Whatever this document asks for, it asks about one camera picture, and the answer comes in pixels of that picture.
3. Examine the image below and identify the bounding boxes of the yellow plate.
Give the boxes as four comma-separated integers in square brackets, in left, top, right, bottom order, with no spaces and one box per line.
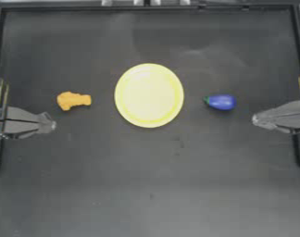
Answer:
[113,63,186,129]

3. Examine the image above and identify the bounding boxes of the black table frame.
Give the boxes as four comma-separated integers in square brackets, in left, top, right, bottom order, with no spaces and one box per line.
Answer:
[0,2,300,174]

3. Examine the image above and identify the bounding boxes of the purple toy eggplant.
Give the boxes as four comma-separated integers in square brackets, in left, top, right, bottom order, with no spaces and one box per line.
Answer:
[202,94,238,111]

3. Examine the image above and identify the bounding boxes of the brown toy chicken wing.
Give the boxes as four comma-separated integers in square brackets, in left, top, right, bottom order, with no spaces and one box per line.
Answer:
[57,91,93,112]

